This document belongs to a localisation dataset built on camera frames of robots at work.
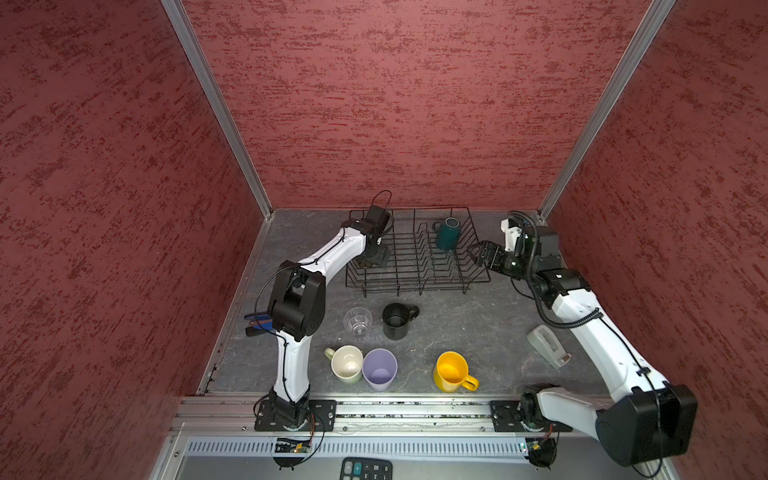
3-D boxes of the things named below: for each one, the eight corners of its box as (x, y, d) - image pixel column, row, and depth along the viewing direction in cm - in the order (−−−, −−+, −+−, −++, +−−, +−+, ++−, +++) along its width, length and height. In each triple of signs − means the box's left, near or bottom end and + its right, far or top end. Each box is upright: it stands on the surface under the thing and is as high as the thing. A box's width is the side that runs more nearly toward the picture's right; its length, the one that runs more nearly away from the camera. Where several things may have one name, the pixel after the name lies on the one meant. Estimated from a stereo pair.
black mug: (382, 340, 89) (382, 328, 82) (383, 315, 94) (382, 301, 87) (418, 340, 89) (420, 328, 82) (416, 315, 94) (418, 301, 87)
